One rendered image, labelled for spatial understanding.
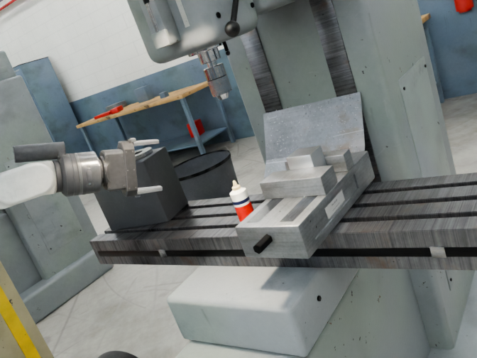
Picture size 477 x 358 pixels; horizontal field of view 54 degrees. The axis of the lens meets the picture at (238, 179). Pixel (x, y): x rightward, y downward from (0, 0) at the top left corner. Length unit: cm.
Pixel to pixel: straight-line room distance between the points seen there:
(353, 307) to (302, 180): 38
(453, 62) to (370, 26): 396
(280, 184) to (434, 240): 31
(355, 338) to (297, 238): 40
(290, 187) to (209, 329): 37
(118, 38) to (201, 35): 645
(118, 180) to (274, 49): 63
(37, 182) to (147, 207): 45
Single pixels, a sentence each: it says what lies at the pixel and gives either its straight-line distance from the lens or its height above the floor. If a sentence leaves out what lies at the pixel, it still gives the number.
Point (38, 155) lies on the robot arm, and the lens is 101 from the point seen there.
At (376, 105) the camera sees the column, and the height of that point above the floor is 102.
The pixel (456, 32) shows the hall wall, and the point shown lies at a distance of 517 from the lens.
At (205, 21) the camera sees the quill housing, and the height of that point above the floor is 136.
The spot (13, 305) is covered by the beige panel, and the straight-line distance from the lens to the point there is 267.
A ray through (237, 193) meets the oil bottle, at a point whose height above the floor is 99.
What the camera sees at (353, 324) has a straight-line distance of 118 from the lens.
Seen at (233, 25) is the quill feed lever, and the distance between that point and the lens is 93.
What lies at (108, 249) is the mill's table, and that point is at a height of 87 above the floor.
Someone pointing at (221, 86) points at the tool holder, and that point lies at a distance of 105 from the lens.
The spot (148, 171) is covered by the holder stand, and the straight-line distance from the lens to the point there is 130.
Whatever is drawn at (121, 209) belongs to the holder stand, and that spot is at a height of 97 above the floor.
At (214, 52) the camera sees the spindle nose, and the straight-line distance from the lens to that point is 105.
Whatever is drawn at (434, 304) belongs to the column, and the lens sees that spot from 160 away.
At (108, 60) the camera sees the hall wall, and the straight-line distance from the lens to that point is 765.
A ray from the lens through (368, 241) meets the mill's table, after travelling 92.
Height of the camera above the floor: 132
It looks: 16 degrees down
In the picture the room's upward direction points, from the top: 20 degrees counter-clockwise
